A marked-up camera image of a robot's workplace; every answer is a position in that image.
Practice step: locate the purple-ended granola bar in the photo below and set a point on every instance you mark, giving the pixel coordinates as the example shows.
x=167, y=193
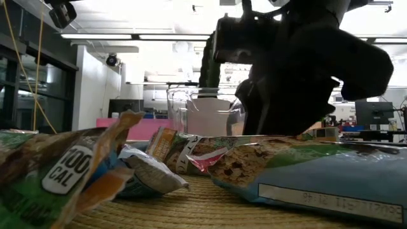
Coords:
x=152, y=173

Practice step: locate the black dome camera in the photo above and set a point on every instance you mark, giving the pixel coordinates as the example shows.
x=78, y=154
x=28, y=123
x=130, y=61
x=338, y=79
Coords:
x=111, y=59

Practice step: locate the blue granola bar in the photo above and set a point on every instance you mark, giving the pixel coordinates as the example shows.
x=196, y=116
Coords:
x=318, y=178

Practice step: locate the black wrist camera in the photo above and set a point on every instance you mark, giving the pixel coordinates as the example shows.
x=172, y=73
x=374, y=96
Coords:
x=62, y=14
x=241, y=38

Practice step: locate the ceiling strip light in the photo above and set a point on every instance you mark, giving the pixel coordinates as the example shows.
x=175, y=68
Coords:
x=133, y=37

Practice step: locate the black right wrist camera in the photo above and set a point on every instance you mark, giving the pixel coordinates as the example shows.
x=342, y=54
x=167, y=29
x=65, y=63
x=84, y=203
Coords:
x=241, y=38

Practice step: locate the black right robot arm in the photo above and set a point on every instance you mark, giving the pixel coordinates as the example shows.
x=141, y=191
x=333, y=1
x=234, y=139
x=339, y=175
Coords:
x=349, y=63

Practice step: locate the black window frame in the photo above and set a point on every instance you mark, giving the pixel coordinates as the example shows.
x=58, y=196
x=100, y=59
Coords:
x=9, y=79

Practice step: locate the green cactus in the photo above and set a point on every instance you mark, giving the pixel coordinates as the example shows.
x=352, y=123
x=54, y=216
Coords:
x=210, y=76

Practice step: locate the clear plastic bin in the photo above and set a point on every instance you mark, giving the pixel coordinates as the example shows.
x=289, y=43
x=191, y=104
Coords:
x=178, y=105

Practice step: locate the dark cluttered desk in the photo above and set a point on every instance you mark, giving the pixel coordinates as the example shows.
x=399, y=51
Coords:
x=372, y=135

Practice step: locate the black computer monitor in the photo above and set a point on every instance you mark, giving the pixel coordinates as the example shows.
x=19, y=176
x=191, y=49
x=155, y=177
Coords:
x=373, y=113

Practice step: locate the red-ended granola bar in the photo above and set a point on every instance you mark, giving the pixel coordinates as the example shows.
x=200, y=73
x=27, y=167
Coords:
x=178, y=152

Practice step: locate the round woven placemat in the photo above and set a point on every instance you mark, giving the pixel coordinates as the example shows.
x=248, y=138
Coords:
x=206, y=206

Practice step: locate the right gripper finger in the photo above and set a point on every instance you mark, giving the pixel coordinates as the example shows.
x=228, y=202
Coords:
x=292, y=111
x=251, y=108

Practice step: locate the white hexagonal plant pot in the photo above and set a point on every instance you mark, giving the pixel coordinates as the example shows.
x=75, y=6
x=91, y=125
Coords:
x=206, y=121

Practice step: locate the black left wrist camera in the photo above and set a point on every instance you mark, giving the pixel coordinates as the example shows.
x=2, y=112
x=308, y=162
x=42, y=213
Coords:
x=62, y=14

